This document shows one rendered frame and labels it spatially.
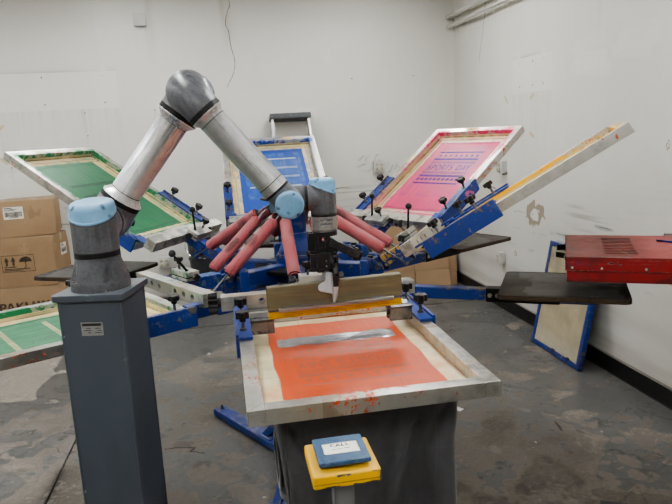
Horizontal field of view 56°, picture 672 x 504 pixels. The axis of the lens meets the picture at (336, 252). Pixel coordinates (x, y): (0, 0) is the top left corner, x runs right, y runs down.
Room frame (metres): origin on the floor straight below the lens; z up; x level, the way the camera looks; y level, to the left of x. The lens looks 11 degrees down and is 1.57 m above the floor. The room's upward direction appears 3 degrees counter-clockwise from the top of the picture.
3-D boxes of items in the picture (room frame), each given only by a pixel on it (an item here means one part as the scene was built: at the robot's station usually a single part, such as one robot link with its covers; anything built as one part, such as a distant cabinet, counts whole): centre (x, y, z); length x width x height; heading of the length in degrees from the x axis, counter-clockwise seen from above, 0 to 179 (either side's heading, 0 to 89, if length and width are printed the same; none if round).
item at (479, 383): (1.71, -0.01, 0.97); 0.79 x 0.58 x 0.04; 10
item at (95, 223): (1.64, 0.63, 1.37); 0.13 x 0.12 x 0.14; 5
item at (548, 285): (2.52, -0.46, 0.91); 1.34 x 0.40 x 0.08; 70
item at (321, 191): (1.82, 0.03, 1.39); 0.09 x 0.08 x 0.11; 95
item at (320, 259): (1.82, 0.04, 1.23); 0.09 x 0.08 x 0.12; 100
